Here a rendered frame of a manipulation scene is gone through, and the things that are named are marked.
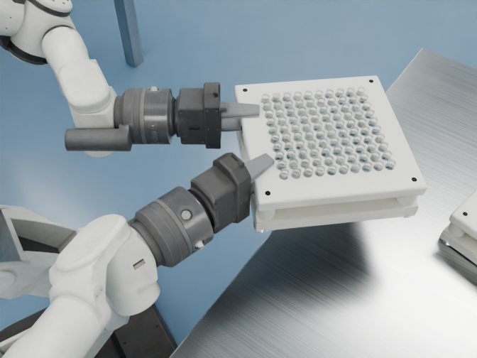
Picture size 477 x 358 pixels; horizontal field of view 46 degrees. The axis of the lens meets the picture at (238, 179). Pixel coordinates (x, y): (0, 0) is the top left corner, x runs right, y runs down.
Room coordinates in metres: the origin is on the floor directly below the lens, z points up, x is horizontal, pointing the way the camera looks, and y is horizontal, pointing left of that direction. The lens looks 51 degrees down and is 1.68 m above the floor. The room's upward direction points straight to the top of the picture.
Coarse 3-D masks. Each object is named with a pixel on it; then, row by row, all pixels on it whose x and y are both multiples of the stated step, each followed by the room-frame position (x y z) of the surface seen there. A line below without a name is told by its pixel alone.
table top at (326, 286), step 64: (448, 64) 0.98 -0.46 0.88; (448, 128) 0.78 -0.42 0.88; (448, 192) 0.62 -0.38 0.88; (256, 256) 0.48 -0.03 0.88; (320, 256) 0.48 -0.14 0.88; (384, 256) 0.48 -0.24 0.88; (448, 256) 0.48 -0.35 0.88; (256, 320) 0.37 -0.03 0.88; (320, 320) 0.37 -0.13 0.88; (384, 320) 0.37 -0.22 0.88; (448, 320) 0.37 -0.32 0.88
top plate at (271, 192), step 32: (256, 96) 0.67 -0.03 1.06; (384, 96) 0.68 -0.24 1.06; (256, 128) 0.60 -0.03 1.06; (384, 128) 0.61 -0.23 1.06; (288, 160) 0.54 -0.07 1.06; (256, 192) 0.48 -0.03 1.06; (288, 192) 0.48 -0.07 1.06; (320, 192) 0.48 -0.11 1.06; (352, 192) 0.48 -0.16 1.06; (384, 192) 0.48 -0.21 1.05; (416, 192) 0.49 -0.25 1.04
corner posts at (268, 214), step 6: (402, 198) 0.49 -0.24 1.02; (408, 198) 0.49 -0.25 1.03; (414, 198) 0.49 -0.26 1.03; (402, 204) 0.49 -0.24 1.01; (408, 204) 0.49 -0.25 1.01; (258, 210) 0.47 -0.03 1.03; (264, 210) 0.46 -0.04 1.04; (270, 210) 0.46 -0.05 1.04; (258, 216) 0.47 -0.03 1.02; (264, 216) 0.46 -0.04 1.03; (270, 216) 0.46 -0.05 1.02
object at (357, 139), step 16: (352, 96) 0.67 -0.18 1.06; (288, 112) 0.63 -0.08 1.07; (304, 112) 0.63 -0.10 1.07; (320, 112) 0.64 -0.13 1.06; (336, 112) 0.63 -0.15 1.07; (352, 112) 0.63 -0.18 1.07; (288, 128) 0.59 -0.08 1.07; (304, 128) 0.59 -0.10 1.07; (320, 128) 0.60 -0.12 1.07; (336, 128) 0.60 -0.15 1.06; (352, 128) 0.60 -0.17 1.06; (368, 128) 0.60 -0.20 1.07; (288, 144) 0.57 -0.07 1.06; (304, 144) 0.56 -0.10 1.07; (320, 144) 0.56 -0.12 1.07; (336, 144) 0.56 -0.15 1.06; (368, 144) 0.56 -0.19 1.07; (304, 160) 0.53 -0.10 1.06; (320, 160) 0.53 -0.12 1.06; (336, 160) 0.53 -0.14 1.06; (352, 160) 0.53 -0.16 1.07
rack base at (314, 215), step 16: (240, 144) 0.61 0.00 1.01; (256, 208) 0.48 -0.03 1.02; (288, 208) 0.48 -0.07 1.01; (304, 208) 0.48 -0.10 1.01; (320, 208) 0.48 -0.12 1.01; (336, 208) 0.48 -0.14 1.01; (352, 208) 0.48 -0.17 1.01; (368, 208) 0.48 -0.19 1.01; (384, 208) 0.49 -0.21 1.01; (400, 208) 0.49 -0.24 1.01; (416, 208) 0.49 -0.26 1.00; (256, 224) 0.46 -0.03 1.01; (272, 224) 0.46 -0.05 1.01; (288, 224) 0.46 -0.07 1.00; (304, 224) 0.47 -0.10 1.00; (320, 224) 0.47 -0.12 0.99
